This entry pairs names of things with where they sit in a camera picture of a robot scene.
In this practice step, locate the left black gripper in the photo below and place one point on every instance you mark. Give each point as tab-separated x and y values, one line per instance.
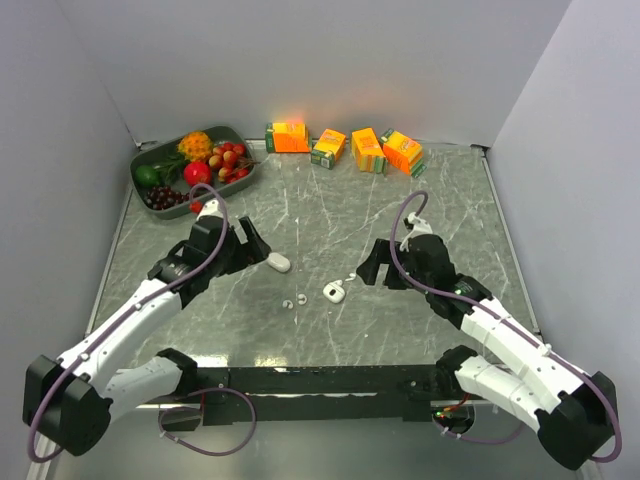
248	253

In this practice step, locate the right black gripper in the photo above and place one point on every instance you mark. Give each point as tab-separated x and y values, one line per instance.
369	269

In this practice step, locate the white oval earbud case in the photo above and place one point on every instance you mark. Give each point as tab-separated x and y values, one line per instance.
278	262

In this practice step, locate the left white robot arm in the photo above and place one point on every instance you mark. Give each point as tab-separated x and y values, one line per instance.
73	399

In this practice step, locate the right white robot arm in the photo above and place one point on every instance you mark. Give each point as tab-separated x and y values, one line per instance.
573	413

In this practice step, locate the white square charging case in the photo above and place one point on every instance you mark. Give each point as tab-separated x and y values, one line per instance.
334	293

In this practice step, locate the red cherry bunch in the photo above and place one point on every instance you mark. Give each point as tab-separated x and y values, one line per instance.
230	162

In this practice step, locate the red pomegranate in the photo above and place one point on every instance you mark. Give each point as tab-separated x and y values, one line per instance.
197	173

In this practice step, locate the dark grape bunch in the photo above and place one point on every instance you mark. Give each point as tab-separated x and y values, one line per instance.
160	198

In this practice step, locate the orange green box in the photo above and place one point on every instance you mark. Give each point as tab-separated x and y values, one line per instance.
367	151
402	152
287	137
328	149

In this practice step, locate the green leafy sprig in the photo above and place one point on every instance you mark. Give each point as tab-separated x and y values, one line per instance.
170	169

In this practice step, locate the grey fruit tray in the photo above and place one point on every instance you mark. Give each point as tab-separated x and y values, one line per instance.
159	152

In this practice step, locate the orange spiky fruit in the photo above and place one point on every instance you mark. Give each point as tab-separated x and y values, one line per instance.
196	146

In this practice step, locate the green lime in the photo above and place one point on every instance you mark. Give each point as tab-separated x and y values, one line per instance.
146	176

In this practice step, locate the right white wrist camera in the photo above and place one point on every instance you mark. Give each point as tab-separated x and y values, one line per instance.
416	226

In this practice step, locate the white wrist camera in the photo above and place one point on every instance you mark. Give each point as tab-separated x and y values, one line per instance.
416	226
204	209

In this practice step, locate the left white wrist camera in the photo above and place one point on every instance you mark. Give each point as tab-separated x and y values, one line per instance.
204	209

